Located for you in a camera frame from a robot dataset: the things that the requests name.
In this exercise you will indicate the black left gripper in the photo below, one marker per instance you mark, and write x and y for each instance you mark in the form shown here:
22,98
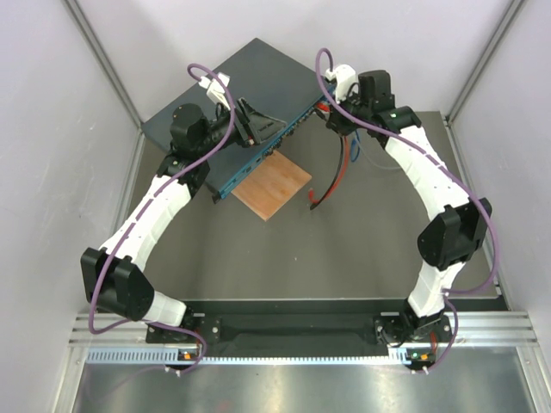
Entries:
263,126

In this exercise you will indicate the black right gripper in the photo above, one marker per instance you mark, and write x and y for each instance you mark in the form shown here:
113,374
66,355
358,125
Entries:
334,123

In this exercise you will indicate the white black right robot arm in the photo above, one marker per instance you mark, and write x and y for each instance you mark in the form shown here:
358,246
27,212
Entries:
456,226

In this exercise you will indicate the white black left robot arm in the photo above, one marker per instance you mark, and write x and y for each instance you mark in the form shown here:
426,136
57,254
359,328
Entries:
113,274

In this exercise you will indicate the wooden board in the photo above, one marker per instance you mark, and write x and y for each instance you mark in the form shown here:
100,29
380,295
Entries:
274,182

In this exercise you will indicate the dark blue network switch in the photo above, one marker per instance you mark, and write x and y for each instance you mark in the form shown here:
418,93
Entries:
274,84

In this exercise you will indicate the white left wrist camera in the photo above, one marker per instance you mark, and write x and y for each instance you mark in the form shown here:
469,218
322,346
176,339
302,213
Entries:
214,89

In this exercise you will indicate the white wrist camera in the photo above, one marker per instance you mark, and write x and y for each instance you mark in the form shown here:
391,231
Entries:
214,89
345,77

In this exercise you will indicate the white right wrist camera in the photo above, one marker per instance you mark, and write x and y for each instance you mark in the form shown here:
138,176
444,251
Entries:
345,77

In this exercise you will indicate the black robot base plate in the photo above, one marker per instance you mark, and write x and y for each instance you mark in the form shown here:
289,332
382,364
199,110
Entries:
370,320

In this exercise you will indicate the aluminium frame rail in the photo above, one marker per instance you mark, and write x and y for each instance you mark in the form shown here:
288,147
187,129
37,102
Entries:
476,329

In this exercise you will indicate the grey slotted cable duct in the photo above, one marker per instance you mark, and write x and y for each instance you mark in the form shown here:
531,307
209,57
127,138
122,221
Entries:
182,357

